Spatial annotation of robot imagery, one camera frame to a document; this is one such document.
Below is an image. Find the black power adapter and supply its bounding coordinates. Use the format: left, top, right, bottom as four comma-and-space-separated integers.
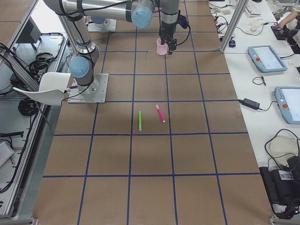
242, 98, 260, 110

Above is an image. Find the pink marker pen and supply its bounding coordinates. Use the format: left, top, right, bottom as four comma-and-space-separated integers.
155, 105, 165, 123

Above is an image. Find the teach pendant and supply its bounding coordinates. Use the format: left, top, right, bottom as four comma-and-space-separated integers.
275, 86, 300, 124
247, 45, 287, 73

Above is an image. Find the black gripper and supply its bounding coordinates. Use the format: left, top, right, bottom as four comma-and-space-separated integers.
159, 22, 176, 55

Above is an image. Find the upper teach pendant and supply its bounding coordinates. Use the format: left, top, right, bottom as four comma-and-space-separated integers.
247, 45, 287, 73

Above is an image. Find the pink mesh cup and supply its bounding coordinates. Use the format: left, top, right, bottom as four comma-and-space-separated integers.
157, 38, 168, 55

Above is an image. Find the small black cable loop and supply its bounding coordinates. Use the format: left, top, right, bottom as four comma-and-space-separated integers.
252, 75, 267, 86

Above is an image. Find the aluminium frame post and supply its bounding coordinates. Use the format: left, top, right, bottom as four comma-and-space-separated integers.
219, 0, 248, 53

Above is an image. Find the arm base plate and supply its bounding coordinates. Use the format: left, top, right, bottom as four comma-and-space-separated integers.
87, 17, 117, 33
67, 74, 109, 104

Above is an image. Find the white chair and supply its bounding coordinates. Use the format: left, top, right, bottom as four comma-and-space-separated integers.
14, 72, 71, 106

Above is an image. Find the black device box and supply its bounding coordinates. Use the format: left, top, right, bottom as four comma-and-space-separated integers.
259, 167, 300, 219

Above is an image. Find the green marker pen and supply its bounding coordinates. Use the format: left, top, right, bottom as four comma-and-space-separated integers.
138, 111, 142, 131

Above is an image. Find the lower teach pendant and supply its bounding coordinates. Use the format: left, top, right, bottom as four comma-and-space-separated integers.
275, 86, 300, 124

